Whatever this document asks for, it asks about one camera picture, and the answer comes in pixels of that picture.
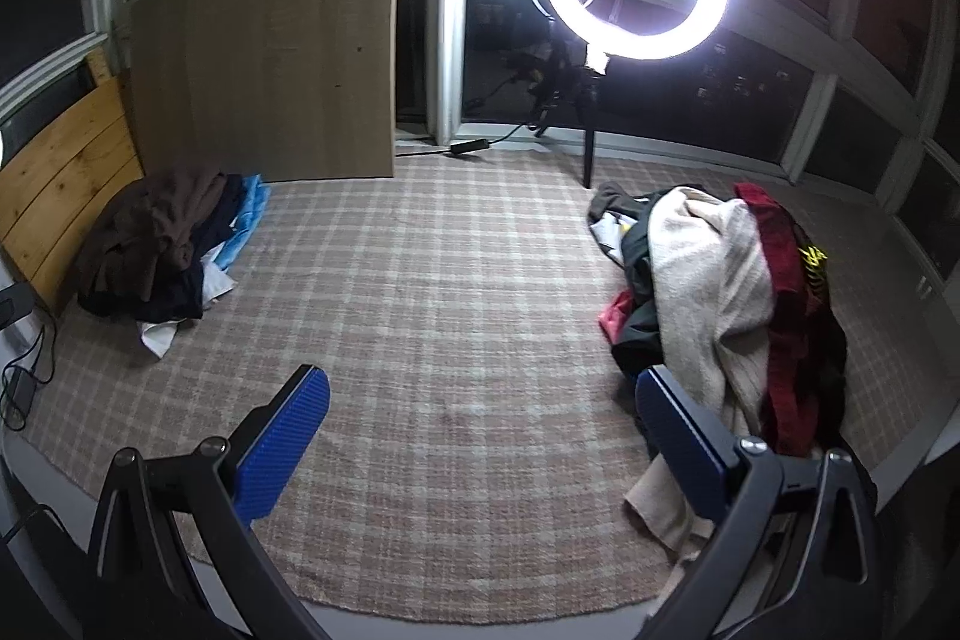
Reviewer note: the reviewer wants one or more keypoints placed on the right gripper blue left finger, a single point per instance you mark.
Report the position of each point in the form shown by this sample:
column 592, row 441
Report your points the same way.
column 147, row 587

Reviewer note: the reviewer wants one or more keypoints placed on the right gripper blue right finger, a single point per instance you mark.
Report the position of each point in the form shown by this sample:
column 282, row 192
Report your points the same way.
column 793, row 552

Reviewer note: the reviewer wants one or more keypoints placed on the navy blue garment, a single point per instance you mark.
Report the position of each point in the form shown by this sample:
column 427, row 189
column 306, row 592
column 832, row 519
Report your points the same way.
column 211, row 232

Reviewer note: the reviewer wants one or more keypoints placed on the beige knitted sweater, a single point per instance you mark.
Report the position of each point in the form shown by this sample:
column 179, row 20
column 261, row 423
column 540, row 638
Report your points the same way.
column 703, row 297

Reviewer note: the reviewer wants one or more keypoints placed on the plaid woven rug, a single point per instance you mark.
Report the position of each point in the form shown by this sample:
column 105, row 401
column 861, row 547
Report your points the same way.
column 474, row 465

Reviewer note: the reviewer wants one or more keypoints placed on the brown folded garment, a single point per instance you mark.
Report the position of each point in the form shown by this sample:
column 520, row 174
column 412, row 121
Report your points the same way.
column 144, row 232

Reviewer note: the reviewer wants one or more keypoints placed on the black garment with yellow print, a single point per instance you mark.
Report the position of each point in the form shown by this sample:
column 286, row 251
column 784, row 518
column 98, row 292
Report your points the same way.
column 817, row 324

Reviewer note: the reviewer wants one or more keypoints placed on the orange pine plank panel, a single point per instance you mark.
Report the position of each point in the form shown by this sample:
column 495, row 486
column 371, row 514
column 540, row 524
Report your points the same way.
column 54, row 189

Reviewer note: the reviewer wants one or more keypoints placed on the light blue garment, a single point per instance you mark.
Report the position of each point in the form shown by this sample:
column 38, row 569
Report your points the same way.
column 254, row 203

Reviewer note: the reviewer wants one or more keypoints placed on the small wooden plank piece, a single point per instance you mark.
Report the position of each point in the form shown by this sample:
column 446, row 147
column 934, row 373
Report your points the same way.
column 98, row 66

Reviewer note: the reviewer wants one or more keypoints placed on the large light wooden board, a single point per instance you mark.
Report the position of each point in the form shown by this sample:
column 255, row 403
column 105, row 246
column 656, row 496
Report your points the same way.
column 293, row 90

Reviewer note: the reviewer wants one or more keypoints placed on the black ring light stand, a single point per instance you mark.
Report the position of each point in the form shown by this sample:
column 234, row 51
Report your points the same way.
column 566, row 84

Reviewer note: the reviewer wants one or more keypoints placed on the black power adapter with cable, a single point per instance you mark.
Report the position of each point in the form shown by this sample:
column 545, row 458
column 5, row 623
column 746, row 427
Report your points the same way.
column 461, row 149

